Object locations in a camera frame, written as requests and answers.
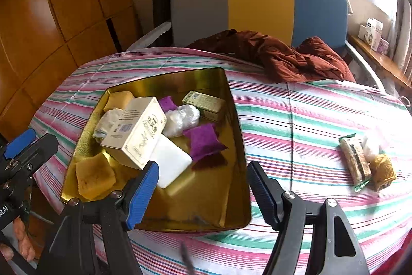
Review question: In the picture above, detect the gold tin box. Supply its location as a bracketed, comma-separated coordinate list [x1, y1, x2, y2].
[60, 67, 252, 233]

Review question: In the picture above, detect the small purple packet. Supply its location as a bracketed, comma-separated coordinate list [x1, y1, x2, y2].
[158, 96, 178, 113]

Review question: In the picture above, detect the small yellow sponge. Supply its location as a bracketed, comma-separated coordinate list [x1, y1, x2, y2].
[103, 91, 135, 113]

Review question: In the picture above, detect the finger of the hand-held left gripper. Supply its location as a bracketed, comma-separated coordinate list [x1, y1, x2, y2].
[5, 128, 37, 158]
[11, 133, 59, 180]

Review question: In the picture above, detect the wooden desk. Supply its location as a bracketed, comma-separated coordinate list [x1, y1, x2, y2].
[348, 33, 412, 89]

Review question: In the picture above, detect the small green box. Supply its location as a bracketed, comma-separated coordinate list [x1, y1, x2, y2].
[182, 91, 226, 122]

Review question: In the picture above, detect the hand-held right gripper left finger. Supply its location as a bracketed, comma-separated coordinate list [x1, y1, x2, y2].
[37, 160, 160, 275]

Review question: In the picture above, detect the brown jacket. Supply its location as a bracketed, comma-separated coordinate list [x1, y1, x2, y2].
[186, 29, 356, 84]

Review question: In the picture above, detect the person's left hand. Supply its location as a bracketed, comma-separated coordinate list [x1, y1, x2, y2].
[0, 218, 36, 263]

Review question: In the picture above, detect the large yellow sponge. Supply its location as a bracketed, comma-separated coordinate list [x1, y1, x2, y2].
[75, 153, 116, 201]

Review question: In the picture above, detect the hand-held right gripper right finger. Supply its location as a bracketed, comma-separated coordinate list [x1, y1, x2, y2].
[246, 161, 371, 275]

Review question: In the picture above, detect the cream cardboard box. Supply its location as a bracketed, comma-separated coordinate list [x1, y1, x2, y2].
[100, 96, 167, 170]

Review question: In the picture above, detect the grey yellow blue headboard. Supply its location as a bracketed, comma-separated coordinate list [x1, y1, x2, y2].
[169, 0, 349, 48]

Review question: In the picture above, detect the large purple packet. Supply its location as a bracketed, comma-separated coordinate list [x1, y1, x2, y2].
[183, 123, 229, 163]

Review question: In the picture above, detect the green cracker packet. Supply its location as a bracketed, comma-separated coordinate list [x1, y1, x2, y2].
[339, 133, 372, 192]

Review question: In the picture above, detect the white plastic bag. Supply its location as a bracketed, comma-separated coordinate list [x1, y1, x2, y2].
[162, 105, 201, 138]
[362, 135, 380, 161]

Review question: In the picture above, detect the white sponge block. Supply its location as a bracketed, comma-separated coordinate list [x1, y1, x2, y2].
[150, 135, 193, 189]

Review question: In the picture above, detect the cream sock with blue cuff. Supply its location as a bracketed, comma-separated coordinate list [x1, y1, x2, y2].
[93, 108, 124, 143]

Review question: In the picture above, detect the wooden wardrobe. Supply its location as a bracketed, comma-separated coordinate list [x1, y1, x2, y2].
[0, 0, 142, 134]

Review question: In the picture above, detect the mustard yellow sock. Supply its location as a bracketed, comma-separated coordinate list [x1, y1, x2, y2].
[368, 153, 397, 192]

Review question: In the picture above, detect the tall white carton box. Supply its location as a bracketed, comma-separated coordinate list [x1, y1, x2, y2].
[367, 19, 383, 50]

